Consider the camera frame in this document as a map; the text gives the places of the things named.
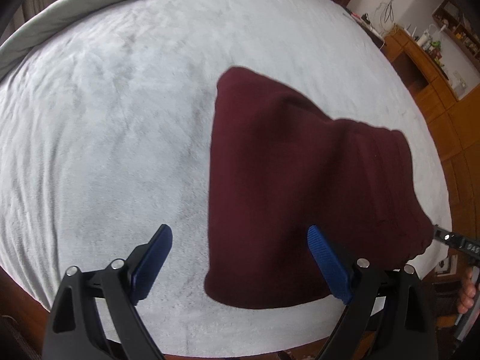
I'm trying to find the maroon pants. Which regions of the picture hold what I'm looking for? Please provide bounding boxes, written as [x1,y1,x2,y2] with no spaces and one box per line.
[204,67,433,309]

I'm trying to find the person's right hand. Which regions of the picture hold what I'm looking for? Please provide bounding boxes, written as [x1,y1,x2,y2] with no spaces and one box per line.
[457,267,476,314]

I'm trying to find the wooden desk cabinet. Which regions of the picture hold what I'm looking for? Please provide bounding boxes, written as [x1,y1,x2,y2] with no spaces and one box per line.
[382,26,479,239]

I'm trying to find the light blue bed sheet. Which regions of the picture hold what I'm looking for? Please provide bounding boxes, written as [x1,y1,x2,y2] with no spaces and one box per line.
[1,0,452,357]

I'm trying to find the cluttered nightstand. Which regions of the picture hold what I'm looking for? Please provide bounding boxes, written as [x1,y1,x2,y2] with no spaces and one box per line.
[344,7,385,49]

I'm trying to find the wooden wall shelf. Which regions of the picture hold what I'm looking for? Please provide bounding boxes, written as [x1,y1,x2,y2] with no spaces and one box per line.
[432,0,480,70]

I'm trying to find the white cables on wall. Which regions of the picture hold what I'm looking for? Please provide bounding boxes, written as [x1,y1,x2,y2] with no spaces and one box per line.
[374,0,432,37]

